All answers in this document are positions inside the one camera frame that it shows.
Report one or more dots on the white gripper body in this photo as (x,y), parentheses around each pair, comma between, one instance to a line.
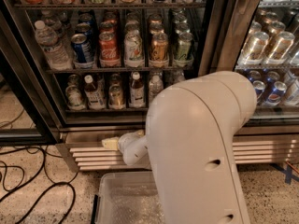
(123,141)

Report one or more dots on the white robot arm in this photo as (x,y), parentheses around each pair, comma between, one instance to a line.
(188,144)

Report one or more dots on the green white can bottom shelf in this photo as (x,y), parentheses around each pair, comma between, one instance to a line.
(75,98)

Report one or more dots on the gold orange soda can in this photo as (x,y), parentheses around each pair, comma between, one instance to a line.
(158,51)

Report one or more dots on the white green soda can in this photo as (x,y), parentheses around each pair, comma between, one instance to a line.
(133,50)

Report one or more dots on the red Coca-Cola can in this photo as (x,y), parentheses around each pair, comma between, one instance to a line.
(109,51)

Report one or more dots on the stainless steel fridge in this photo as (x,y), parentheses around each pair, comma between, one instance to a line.
(81,132)

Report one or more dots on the blue Pepsi can behind glass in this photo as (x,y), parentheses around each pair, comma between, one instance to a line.
(259,88)

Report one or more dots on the gold can behind glass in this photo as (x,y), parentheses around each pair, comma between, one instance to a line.
(253,50)
(278,48)

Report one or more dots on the glass fridge door right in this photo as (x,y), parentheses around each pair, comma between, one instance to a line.
(227,27)

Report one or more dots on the dark tea bottle white cap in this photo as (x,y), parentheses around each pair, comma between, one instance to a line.
(137,95)

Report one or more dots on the iced tea bottle white cap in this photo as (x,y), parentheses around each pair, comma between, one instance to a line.
(93,93)

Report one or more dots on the clear plastic storage bin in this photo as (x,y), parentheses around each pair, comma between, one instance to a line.
(128,198)

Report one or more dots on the clear water bottle middle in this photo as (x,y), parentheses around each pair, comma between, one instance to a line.
(155,87)

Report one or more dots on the clear water bottle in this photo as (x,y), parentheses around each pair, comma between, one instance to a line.
(177,76)
(155,87)

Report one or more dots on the clear water bottle right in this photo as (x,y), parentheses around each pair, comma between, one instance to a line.
(177,76)

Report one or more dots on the large water bottle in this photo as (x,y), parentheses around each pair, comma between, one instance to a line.
(52,47)

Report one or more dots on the blue tape on floor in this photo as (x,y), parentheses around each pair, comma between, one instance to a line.
(289,176)

